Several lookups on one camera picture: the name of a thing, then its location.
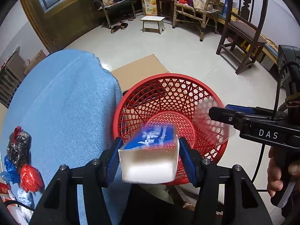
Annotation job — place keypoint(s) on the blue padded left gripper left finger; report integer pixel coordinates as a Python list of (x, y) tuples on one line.
[(98, 174)]

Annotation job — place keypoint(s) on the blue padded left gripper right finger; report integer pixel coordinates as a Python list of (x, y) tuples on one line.
[(203, 174)]

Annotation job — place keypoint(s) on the clear plastic packaging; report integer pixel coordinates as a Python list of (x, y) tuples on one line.
[(211, 136)]

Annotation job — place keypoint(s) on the blue toothpaste box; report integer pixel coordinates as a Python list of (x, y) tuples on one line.
[(151, 156)]

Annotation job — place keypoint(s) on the person's right hand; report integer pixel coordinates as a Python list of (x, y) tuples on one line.
[(274, 174)]

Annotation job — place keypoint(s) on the red plastic bag ball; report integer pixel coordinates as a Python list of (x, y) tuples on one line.
[(31, 179)]

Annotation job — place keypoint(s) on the blue round tablecloth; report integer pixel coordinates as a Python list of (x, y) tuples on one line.
[(66, 104)]

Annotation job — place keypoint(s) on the red mesh waste basket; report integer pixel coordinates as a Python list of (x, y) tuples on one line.
[(162, 99)]

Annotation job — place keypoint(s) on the white-blue crumpled bag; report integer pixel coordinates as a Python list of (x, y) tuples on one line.
[(25, 198)]

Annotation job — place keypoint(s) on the black plastic bag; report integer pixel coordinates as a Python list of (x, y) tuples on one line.
[(18, 149)]

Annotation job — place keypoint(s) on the blue plastic bag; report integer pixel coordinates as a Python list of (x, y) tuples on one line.
[(11, 174)]

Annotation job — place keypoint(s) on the dark wooden chair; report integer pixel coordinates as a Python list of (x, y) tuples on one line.
[(238, 24)]

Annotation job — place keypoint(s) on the red plastic bag behind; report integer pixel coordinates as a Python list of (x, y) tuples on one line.
[(16, 133)]

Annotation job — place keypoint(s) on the orange white carton box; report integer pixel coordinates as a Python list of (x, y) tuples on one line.
[(8, 208)]

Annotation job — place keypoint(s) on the flat cardboard sheet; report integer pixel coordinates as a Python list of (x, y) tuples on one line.
[(136, 71)]

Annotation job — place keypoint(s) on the cardboard box by radiator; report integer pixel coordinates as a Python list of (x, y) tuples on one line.
[(33, 62)]

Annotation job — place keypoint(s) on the radiator cover cabinet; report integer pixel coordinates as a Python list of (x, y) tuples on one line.
[(12, 75)]

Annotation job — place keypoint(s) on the rattan armchair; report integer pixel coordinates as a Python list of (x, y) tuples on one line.
[(198, 12)]

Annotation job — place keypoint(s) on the small white stool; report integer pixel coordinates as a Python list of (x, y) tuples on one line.
[(153, 23)]

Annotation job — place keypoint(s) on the pair of slippers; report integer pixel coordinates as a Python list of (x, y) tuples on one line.
[(119, 26)]

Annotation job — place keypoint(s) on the yellow white snack carton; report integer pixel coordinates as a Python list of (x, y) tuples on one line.
[(149, 7)]

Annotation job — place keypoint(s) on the wooden door with glass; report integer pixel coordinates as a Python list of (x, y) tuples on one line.
[(60, 22)]

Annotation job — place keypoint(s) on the black metal armchair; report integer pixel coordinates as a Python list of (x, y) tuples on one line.
[(114, 2)]

